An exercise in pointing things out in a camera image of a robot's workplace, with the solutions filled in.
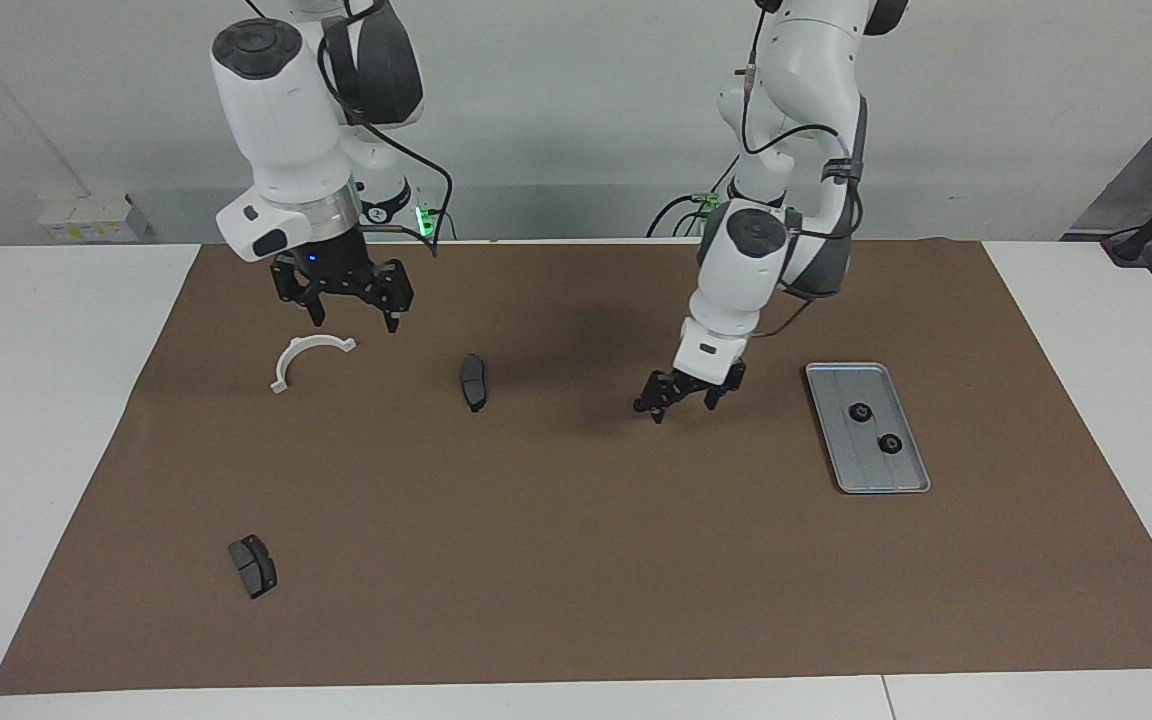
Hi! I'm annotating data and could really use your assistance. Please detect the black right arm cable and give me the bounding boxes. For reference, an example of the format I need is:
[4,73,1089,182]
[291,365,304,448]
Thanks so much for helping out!
[316,0,455,259]

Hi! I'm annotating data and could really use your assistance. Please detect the stacked grey brake pads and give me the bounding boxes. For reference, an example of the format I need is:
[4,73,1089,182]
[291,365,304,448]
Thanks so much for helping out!
[227,534,279,600]

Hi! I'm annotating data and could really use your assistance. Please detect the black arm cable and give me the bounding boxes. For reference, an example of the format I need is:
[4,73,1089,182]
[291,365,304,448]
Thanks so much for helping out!
[736,0,867,341]
[316,0,455,259]

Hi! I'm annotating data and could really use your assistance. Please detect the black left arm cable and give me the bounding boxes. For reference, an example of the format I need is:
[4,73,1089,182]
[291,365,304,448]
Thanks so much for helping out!
[736,0,867,341]

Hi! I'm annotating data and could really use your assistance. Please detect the single grey brake pad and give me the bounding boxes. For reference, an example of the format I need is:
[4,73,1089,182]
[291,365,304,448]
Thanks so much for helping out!
[459,353,489,414]

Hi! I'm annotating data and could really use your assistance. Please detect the silver metal tray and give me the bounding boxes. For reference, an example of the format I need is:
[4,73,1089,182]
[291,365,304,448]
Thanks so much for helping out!
[804,362,932,495]

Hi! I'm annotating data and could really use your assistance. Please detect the white curved plastic bracket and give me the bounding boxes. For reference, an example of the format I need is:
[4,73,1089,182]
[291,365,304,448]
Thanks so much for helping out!
[270,336,358,395]

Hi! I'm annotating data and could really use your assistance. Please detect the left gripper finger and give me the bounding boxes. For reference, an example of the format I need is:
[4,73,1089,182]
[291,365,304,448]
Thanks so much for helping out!
[634,370,682,425]
[704,362,747,411]

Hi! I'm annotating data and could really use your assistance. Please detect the black left base cables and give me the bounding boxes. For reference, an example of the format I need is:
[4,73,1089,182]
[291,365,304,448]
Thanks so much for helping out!
[646,190,727,239]

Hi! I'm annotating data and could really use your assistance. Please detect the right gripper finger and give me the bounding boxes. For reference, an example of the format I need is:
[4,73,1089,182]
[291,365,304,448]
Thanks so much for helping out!
[272,258,325,327]
[366,258,414,334]

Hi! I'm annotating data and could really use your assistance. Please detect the brown table mat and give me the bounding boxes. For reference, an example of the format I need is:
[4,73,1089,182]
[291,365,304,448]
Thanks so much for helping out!
[0,238,1152,696]

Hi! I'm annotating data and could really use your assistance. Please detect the white wall socket box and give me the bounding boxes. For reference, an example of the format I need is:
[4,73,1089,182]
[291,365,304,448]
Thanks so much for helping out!
[39,193,152,244]

